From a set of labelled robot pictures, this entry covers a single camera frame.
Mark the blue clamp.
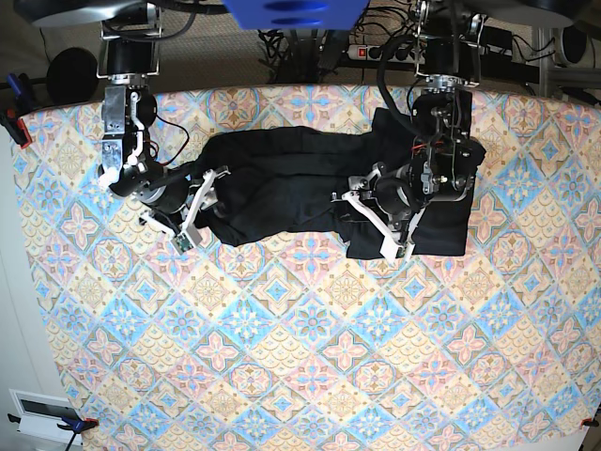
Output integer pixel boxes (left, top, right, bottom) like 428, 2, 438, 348
1, 73, 32, 148
7, 413, 99, 450

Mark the white floor box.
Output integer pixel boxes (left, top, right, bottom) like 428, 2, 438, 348
8, 389, 79, 444

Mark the white power strip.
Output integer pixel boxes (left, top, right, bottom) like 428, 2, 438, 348
347, 44, 417, 64

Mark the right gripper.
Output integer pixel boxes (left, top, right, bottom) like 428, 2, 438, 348
98, 161, 230, 252

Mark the blue clamp upper left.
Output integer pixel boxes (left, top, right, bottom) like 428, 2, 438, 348
1, 73, 32, 148

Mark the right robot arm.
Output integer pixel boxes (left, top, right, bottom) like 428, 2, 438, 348
13, 1, 228, 254

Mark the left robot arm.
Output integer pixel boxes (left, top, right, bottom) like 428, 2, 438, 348
331, 1, 587, 263

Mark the white speaker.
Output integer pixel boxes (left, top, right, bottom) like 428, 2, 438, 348
559, 25, 588, 66

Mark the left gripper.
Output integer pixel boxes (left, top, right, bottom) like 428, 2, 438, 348
331, 139, 479, 259

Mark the blue clamp lower left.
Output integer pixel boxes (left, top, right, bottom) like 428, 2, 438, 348
7, 413, 99, 450

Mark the orange clamp lower right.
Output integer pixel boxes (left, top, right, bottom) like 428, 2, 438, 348
580, 418, 600, 428

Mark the black round stool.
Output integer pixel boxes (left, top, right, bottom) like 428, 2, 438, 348
46, 47, 99, 105

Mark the black t-shirt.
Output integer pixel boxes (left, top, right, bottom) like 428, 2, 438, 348
180, 106, 487, 262

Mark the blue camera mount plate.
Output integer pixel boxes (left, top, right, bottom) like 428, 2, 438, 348
223, 0, 369, 30

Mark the patterned tablecloth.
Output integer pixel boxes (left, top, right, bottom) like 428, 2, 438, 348
11, 92, 600, 450

